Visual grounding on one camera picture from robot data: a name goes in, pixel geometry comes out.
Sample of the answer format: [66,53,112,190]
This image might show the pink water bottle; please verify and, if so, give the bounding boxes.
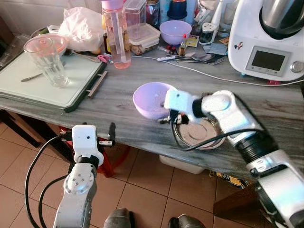
[101,0,132,70]

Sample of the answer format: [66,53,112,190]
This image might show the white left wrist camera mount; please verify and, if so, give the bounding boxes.
[71,124,105,165]

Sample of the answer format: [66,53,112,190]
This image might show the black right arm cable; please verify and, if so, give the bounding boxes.
[182,127,263,152]

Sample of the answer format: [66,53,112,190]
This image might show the grey robot foot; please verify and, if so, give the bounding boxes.
[168,214,208,228]
[103,208,136,228]

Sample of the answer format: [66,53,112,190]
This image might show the small red-capped sauce bottle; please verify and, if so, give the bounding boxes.
[178,34,188,57]

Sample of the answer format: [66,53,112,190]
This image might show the flat clear food container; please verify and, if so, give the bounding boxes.
[127,23,161,56]

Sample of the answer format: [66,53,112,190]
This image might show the white box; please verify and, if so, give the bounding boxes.
[159,154,219,175]

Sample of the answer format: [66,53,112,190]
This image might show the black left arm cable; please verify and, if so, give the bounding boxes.
[24,135,73,228]

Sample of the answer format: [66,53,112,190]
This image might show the grey right robot foot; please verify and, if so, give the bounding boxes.
[168,214,208,228]

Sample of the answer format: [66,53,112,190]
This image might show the orange-rimmed lidded bowl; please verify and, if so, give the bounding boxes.
[29,33,70,57]

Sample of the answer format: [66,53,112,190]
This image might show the grey left robot foot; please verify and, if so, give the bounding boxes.
[103,208,136,228]

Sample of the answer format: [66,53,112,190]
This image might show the red stool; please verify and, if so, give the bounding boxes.
[59,125,132,178]

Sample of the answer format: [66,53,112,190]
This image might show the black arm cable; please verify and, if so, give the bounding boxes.
[24,135,73,228]
[182,127,263,152]

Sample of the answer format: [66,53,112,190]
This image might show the small purple bowl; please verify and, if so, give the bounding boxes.
[159,20,193,46]

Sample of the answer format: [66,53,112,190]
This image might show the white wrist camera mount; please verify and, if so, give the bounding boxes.
[163,89,203,116]
[71,124,105,165]

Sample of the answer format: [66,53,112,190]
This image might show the dark blue cup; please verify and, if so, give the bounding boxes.
[166,0,189,20]

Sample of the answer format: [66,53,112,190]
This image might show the yellow card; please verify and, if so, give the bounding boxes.
[186,35,200,48]

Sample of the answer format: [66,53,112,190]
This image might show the white plastic bag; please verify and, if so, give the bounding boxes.
[57,7,105,53]

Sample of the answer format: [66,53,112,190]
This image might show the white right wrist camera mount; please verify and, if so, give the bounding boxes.
[163,89,203,116]

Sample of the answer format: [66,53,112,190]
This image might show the white power cable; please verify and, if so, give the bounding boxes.
[130,54,304,87]

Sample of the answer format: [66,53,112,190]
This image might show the tall clear storage container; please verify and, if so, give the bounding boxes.
[124,0,147,29]

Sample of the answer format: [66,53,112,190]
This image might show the large purple plastic bowl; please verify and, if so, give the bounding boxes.
[133,82,179,120]

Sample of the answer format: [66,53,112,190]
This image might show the pink clip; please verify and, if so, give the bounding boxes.
[97,54,111,64]

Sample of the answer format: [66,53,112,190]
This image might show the white kitchen cooking machine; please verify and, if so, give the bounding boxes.
[228,0,304,82]

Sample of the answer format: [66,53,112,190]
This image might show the clear drinking glass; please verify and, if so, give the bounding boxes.
[23,36,70,88]

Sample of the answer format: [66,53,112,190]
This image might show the blue packet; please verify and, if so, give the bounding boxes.
[206,42,229,56]

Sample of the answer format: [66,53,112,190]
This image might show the round metal plate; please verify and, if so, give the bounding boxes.
[171,116,227,151]

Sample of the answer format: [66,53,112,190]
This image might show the metal spoon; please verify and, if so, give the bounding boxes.
[20,71,46,83]
[175,53,228,66]

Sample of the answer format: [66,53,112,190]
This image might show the white tray with dark rim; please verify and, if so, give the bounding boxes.
[0,49,109,114]

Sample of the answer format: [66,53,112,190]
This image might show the yellow and black box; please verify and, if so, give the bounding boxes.
[215,171,253,189]

